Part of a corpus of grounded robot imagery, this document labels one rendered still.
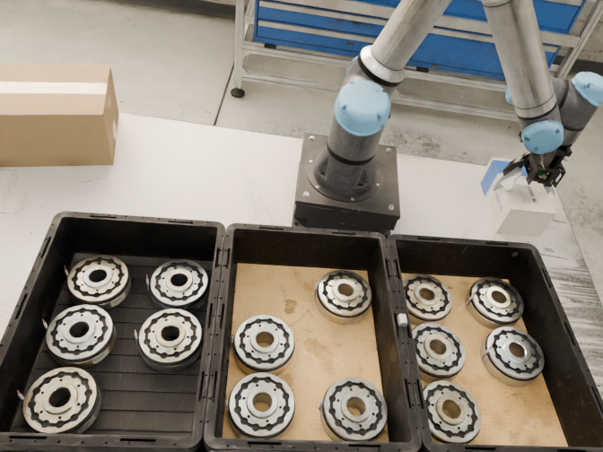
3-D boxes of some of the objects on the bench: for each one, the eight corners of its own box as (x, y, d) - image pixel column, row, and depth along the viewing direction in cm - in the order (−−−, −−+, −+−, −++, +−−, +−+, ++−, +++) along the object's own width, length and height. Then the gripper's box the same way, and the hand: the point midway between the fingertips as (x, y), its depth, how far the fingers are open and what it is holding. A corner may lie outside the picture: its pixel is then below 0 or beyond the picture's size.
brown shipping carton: (118, 114, 145) (110, 65, 133) (113, 165, 131) (102, 114, 119) (4, 114, 139) (-15, 62, 127) (-14, 168, 124) (-39, 114, 113)
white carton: (479, 180, 145) (492, 156, 138) (519, 185, 146) (533, 161, 139) (495, 232, 131) (511, 209, 125) (539, 237, 132) (556, 213, 126)
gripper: (525, 145, 113) (489, 206, 128) (605, 154, 115) (561, 213, 130) (515, 123, 119) (482, 183, 134) (591, 132, 121) (550, 191, 136)
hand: (518, 191), depth 134 cm, fingers closed on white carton, 13 cm apart
